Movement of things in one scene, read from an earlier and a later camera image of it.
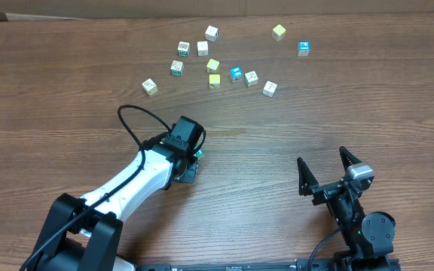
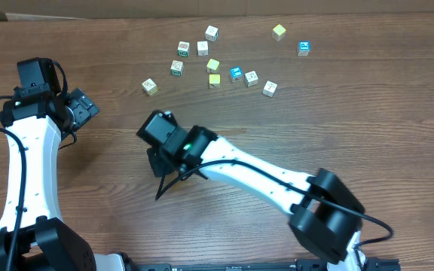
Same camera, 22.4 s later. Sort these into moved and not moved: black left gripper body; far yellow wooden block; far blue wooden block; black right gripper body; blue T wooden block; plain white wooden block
Moved: black left gripper body; black right gripper body
Not moved: far yellow wooden block; plain white wooden block; far blue wooden block; blue T wooden block
